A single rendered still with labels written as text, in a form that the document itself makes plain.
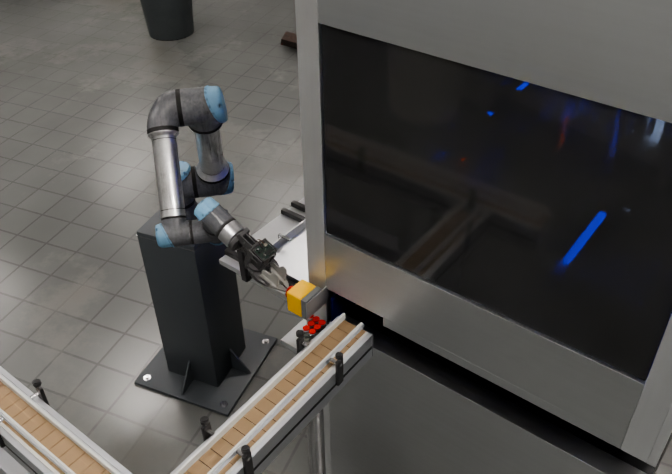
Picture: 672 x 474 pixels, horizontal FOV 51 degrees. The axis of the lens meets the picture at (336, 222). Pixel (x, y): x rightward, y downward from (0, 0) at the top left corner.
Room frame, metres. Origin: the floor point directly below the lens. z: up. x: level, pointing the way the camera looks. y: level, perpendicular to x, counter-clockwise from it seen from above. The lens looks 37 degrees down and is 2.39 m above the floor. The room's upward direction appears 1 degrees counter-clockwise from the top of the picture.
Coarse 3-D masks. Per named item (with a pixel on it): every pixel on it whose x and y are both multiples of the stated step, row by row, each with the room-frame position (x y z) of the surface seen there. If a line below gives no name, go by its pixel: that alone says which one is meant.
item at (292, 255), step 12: (300, 228) 1.94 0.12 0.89; (276, 240) 1.85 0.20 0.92; (300, 240) 1.88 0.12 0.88; (276, 252) 1.82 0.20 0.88; (288, 252) 1.82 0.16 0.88; (300, 252) 1.82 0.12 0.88; (288, 264) 1.76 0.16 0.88; (300, 264) 1.76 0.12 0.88; (288, 276) 1.67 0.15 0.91; (300, 276) 1.70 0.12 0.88
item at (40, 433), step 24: (0, 384) 1.24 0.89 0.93; (0, 408) 1.13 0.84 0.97; (24, 408) 1.16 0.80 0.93; (48, 408) 1.15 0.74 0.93; (0, 432) 1.08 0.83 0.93; (24, 432) 1.06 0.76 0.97; (48, 432) 1.08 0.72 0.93; (72, 432) 1.08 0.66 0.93; (24, 456) 1.02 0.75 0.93; (48, 456) 0.99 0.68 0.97; (72, 456) 1.01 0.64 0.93; (96, 456) 0.99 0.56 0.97
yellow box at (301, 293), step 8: (304, 280) 1.52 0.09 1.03; (296, 288) 1.48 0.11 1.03; (304, 288) 1.48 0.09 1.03; (312, 288) 1.48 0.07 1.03; (320, 288) 1.48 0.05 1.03; (288, 296) 1.46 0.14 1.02; (296, 296) 1.45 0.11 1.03; (304, 296) 1.45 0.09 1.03; (312, 296) 1.45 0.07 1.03; (288, 304) 1.46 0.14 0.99; (296, 304) 1.45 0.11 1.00; (304, 304) 1.43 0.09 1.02; (296, 312) 1.45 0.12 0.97; (304, 312) 1.43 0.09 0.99
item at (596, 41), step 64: (320, 0) 1.49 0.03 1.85; (384, 0) 1.39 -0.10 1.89; (448, 0) 1.30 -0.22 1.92; (512, 0) 1.23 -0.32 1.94; (576, 0) 1.16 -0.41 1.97; (640, 0) 1.09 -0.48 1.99; (512, 64) 1.21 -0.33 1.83; (576, 64) 1.14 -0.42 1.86; (640, 64) 1.08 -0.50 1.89; (384, 320) 1.37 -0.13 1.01; (448, 320) 1.26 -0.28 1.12; (512, 320) 1.17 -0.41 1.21; (512, 384) 1.14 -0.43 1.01; (576, 384) 1.05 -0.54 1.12; (640, 384) 0.98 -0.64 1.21; (640, 448) 0.95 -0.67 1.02
